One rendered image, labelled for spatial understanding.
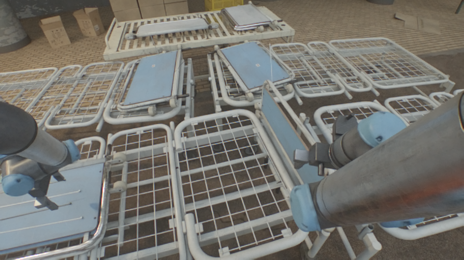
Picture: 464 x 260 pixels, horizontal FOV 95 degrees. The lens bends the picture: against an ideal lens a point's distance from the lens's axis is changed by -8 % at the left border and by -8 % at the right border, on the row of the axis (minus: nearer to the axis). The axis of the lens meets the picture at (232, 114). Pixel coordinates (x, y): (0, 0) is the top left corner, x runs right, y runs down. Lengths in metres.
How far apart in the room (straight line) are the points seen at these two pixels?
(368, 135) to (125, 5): 4.04
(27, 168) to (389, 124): 0.93
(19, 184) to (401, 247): 1.89
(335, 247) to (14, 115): 1.60
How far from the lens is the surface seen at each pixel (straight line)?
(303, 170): 1.14
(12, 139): 0.56
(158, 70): 1.96
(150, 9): 4.27
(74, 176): 1.36
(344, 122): 0.61
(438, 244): 2.00
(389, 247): 1.82
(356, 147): 0.49
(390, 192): 0.24
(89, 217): 1.21
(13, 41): 5.29
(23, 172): 0.91
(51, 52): 4.69
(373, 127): 0.45
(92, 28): 4.80
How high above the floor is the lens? 1.49
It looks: 41 degrees down
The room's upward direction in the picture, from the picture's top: 2 degrees counter-clockwise
